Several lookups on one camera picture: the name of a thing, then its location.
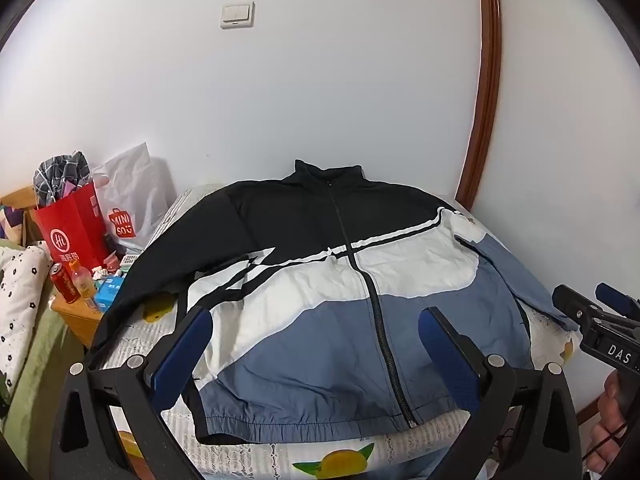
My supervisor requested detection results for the wooden nightstand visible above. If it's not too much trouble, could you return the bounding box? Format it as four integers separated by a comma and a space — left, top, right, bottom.
50, 292, 106, 348

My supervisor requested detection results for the white light switch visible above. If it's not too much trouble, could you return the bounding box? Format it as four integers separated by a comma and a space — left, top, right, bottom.
220, 1, 255, 30

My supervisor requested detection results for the blue cardboard box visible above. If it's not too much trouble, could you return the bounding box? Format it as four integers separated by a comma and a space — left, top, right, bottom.
94, 275, 126, 311

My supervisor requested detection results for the red paper bag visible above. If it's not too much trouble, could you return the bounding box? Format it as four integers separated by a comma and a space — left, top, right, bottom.
32, 182, 113, 273

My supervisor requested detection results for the white plastic shopping bag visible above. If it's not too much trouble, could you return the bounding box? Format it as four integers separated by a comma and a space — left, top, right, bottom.
91, 142, 171, 256

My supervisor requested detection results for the orange drink bottle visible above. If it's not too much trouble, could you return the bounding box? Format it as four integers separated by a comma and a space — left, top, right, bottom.
70, 260, 101, 311

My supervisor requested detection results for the person's right hand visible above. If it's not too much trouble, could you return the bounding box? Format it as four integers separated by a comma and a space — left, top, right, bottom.
586, 372, 629, 473

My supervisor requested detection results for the green blanket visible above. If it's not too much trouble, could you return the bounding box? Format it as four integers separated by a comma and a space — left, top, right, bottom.
0, 237, 88, 466

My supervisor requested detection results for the white flower-dotted quilt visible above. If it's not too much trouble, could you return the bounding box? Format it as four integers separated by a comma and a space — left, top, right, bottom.
0, 245, 53, 406

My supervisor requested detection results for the red soda can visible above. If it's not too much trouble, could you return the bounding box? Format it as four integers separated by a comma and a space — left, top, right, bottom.
50, 262, 81, 304

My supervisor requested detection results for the wooden headboard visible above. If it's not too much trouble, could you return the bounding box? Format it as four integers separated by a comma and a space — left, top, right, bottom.
0, 186, 38, 248

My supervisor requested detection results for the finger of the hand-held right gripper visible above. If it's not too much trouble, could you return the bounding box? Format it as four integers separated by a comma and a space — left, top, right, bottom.
552, 285, 603, 331
595, 282, 640, 318

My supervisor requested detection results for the brown wooden door frame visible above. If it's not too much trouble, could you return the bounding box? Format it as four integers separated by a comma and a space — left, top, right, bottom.
452, 0, 502, 211

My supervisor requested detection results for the black white blue jacket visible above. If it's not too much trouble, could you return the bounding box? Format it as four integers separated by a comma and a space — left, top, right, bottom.
90, 159, 583, 445

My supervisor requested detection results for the grey plaid cloth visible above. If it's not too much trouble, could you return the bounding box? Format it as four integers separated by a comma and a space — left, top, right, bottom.
33, 150, 93, 209

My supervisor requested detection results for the black cable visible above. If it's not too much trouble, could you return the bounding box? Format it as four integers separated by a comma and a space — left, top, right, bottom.
587, 417, 627, 461

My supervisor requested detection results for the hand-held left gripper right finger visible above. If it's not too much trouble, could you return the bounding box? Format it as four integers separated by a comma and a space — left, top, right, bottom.
419, 306, 583, 480

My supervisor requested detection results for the purple patterned pillow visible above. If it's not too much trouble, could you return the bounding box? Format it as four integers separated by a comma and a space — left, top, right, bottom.
0, 205, 26, 243

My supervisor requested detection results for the fruit-printed tablecloth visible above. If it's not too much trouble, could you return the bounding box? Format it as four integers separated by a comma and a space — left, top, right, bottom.
100, 182, 581, 480

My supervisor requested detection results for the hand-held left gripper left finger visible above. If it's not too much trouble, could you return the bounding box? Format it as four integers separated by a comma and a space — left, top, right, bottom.
50, 306, 213, 480

